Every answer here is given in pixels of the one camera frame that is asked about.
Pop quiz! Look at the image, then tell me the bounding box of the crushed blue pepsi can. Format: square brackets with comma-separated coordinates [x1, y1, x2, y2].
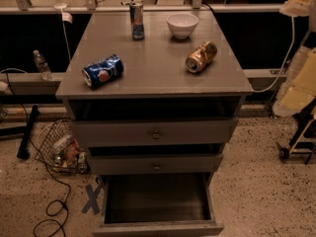
[82, 54, 123, 88]

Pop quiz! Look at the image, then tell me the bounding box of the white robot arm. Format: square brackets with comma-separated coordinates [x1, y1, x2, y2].
[273, 0, 316, 117]

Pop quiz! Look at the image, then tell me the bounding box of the grey drawer cabinet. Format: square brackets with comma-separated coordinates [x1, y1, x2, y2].
[54, 10, 255, 237]

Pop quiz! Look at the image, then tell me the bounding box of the grey top drawer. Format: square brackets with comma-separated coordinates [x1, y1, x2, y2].
[71, 118, 237, 147]

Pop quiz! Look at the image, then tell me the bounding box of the crushed gold can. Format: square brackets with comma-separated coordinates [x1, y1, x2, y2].
[186, 41, 217, 73]

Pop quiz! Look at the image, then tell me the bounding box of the grey middle drawer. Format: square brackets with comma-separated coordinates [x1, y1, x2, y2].
[88, 153, 223, 175]

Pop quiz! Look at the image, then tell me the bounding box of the grey open bottom drawer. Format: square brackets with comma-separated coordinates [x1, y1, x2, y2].
[92, 173, 224, 237]

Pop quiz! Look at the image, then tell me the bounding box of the upright blue silver can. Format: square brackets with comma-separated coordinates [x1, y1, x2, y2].
[129, 2, 144, 40]

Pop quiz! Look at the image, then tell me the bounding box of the white bowl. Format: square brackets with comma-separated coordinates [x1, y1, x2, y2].
[167, 13, 199, 39]

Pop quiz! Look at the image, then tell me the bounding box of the blue tape cross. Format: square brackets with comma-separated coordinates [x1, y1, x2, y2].
[81, 185, 102, 214]

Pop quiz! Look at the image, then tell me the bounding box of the clear plastic water bottle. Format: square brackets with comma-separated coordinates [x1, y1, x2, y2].
[33, 49, 52, 81]

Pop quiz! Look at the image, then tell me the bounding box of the black wheeled cart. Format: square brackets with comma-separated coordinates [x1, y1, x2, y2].
[276, 99, 316, 165]

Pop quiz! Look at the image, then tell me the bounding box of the wire basket with items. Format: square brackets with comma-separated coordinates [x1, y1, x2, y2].
[36, 118, 90, 174]

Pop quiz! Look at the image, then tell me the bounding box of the white hanging cable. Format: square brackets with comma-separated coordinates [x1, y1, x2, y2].
[252, 15, 296, 94]

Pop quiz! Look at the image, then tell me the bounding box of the white cable with tag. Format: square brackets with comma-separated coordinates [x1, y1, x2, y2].
[48, 0, 73, 62]

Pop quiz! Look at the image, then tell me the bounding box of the black post on floor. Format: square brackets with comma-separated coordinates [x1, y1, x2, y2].
[17, 105, 40, 160]

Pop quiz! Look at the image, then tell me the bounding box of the black floor cable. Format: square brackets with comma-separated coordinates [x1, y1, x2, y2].
[0, 70, 72, 237]

